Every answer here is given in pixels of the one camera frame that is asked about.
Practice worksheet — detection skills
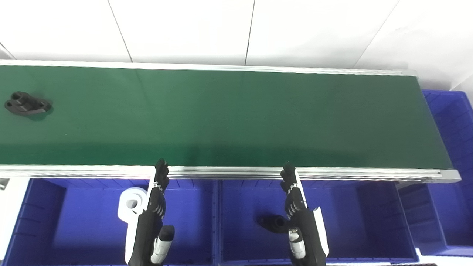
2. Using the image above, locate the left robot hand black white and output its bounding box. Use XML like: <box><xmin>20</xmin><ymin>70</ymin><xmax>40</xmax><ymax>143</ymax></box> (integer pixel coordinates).
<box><xmin>125</xmin><ymin>159</ymin><xmax>176</xmax><ymax>266</ymax></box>

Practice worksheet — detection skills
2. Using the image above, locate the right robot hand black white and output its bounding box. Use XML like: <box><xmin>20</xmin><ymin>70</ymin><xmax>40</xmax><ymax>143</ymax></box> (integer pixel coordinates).
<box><xmin>280</xmin><ymin>161</ymin><xmax>329</xmax><ymax>266</ymax></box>

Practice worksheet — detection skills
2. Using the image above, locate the black flanged machine part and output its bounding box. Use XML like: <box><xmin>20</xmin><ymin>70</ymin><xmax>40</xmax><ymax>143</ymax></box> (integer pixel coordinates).
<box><xmin>257</xmin><ymin>214</ymin><xmax>290</xmax><ymax>234</ymax></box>
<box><xmin>4</xmin><ymin>91</ymin><xmax>52</xmax><ymax>117</ymax></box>

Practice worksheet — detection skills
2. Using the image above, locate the white flanged machine part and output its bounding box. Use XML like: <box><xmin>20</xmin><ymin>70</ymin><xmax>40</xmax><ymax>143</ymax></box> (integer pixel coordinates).
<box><xmin>118</xmin><ymin>187</ymin><xmax>148</xmax><ymax>224</ymax></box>

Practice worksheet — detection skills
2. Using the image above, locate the blue plastic bin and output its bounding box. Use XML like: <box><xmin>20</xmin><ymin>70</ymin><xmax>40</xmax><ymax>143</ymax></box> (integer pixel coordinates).
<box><xmin>3</xmin><ymin>178</ymin><xmax>219</xmax><ymax>266</ymax></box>
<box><xmin>217</xmin><ymin>179</ymin><xmax>419</xmax><ymax>265</ymax></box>
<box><xmin>397</xmin><ymin>90</ymin><xmax>473</xmax><ymax>257</ymax></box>

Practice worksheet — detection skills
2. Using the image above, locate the white support stand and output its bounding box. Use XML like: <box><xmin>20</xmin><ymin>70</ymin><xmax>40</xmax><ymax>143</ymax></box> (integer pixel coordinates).
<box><xmin>0</xmin><ymin>177</ymin><xmax>31</xmax><ymax>259</ymax></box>

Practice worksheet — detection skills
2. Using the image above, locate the green conveyor belt aluminium frame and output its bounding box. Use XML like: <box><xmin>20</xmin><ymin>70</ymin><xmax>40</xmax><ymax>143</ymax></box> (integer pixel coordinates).
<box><xmin>0</xmin><ymin>60</ymin><xmax>462</xmax><ymax>184</ymax></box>

